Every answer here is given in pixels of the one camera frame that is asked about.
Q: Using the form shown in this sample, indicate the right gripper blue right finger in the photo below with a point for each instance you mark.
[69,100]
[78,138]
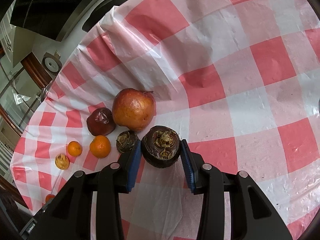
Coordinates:
[189,165]

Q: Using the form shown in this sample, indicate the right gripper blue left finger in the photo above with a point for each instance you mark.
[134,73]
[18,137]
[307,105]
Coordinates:
[135,157]

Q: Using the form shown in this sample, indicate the small red tomato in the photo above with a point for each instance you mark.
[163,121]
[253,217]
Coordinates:
[49,197]

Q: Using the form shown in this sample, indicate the dark mangosteen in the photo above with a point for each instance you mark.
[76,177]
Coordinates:
[125,141]
[159,146]

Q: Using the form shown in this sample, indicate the small orange mandarin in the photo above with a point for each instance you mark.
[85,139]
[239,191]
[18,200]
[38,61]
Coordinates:
[100,147]

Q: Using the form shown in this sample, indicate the dark red apple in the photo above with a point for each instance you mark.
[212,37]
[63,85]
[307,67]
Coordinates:
[101,122]

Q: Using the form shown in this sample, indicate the small yellow striped melon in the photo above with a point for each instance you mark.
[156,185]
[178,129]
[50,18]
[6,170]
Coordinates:
[62,161]

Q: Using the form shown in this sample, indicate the large pomegranate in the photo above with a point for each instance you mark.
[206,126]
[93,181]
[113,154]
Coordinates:
[133,109]

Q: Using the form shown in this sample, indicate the red white checkered tablecloth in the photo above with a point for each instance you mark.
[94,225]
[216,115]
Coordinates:
[237,79]

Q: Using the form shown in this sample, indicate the wooden glass door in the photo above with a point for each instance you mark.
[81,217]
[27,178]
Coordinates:
[21,87]

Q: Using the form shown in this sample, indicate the black frying pan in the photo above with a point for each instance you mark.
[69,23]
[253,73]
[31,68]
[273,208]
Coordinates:
[110,7]

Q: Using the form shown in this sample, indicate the black range hood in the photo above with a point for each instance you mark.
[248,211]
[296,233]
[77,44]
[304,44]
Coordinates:
[53,19]

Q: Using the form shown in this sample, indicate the round wall gauge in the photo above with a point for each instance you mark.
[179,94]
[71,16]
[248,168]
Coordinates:
[51,63]

